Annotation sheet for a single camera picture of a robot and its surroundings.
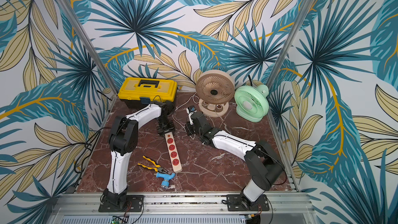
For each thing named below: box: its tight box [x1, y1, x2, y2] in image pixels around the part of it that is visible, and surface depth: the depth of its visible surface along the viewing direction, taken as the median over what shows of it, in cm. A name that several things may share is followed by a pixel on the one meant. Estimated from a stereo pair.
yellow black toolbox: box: [118, 77, 178, 110], surface depth 100 cm
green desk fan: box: [234, 84, 270, 123], surface depth 88 cm
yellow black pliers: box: [137, 155, 168, 174], surface depth 85 cm
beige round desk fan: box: [195, 69, 236, 118], surface depth 93 cm
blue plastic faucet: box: [153, 172, 176, 189], surface depth 81 cm
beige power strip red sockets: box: [164, 131, 183, 174], surface depth 89 cm
